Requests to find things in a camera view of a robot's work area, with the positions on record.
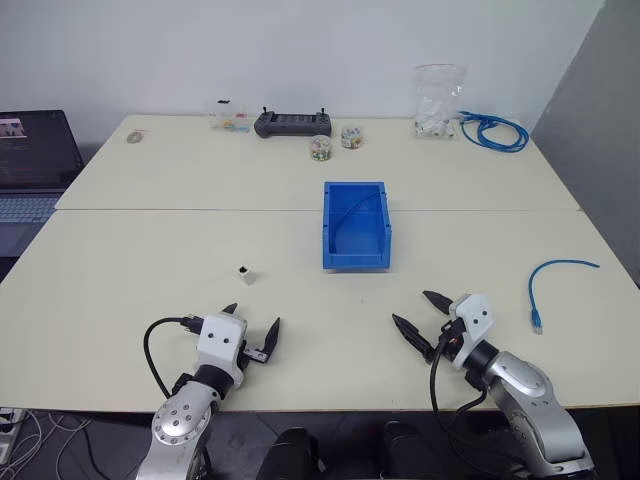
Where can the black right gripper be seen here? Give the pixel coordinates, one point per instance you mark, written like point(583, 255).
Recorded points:
point(450, 337)

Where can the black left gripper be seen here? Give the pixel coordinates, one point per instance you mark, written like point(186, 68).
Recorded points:
point(255, 354)

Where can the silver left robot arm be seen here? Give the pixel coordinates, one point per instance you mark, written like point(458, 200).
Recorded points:
point(175, 425)

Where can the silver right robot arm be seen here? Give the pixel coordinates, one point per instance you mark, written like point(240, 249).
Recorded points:
point(530, 400)

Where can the small white connector block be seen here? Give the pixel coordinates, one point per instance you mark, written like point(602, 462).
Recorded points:
point(245, 275)

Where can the blue plastic storage bin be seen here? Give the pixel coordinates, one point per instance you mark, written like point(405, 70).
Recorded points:
point(356, 227)

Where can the dark rounded shape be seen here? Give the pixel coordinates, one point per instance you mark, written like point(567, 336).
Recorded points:
point(292, 455)
point(415, 450)

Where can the clear jar of coloured beads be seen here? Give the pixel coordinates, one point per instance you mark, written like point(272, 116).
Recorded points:
point(352, 138)
point(320, 148)

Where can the dark grey handheld controller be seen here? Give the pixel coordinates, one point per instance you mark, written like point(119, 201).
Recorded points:
point(293, 124)

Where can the clear plastic box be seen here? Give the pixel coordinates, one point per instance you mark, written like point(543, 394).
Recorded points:
point(227, 116)

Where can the clear bag of white parts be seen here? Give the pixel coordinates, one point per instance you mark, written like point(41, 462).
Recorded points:
point(436, 102)

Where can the small round tape roll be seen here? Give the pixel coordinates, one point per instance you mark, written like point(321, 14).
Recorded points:
point(134, 136)

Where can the grey laptop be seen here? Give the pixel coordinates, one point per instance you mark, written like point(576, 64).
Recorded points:
point(30, 170)

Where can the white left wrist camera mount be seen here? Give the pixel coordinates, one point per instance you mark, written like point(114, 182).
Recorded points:
point(220, 340)

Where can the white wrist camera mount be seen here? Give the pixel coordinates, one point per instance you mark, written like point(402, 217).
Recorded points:
point(475, 320)
point(220, 340)

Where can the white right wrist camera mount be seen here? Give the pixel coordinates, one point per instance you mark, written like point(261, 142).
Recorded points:
point(475, 320)

